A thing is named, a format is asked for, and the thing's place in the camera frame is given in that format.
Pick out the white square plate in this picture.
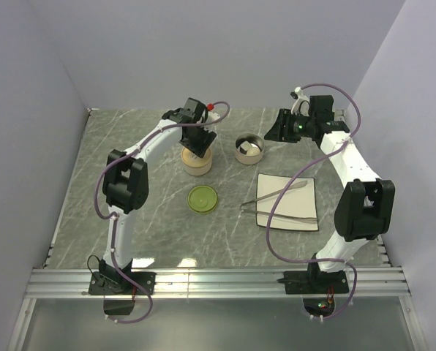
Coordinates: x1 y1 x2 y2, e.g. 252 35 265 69
256 173 318 232

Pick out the steel bowl near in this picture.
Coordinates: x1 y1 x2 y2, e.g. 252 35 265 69
181 147 212 176

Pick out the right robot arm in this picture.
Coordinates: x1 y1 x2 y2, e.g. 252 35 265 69
264 93 395 293

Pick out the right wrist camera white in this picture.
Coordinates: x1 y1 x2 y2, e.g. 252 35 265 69
290 86 309 116

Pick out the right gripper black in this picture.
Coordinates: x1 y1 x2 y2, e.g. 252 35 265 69
263 109 315 144

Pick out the steel bowl far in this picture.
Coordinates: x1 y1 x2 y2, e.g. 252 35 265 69
234 133 265 165

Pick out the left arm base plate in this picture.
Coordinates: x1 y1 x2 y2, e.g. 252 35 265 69
88 271 156 295

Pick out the steel bowl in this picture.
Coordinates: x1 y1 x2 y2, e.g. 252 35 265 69
181 147 212 176
234 133 265 165

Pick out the sushi roll piece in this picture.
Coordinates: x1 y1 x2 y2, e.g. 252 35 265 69
238 140 252 154

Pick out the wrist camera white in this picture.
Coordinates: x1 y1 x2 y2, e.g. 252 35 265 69
290 86 309 116
201 103 220 129

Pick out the purple cable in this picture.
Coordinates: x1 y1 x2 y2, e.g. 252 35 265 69
265 83 362 322
93 102 230 325

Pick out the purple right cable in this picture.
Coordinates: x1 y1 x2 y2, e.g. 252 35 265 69
265 83 362 322

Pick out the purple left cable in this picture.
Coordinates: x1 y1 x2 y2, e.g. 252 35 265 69
93 102 230 325

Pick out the white round bun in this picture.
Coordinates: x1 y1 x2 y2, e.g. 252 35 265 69
247 146 261 156

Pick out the beige round lunch box lid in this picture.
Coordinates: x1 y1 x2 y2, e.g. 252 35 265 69
181 147 212 167

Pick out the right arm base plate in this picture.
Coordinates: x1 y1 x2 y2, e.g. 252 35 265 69
277 271 350 295

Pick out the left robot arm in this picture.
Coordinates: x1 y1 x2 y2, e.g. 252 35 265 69
94 97 227 294

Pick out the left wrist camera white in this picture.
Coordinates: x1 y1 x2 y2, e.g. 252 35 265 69
201 103 220 129

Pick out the green round lunch box lid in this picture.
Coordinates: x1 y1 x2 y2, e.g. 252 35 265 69
187 185 218 214

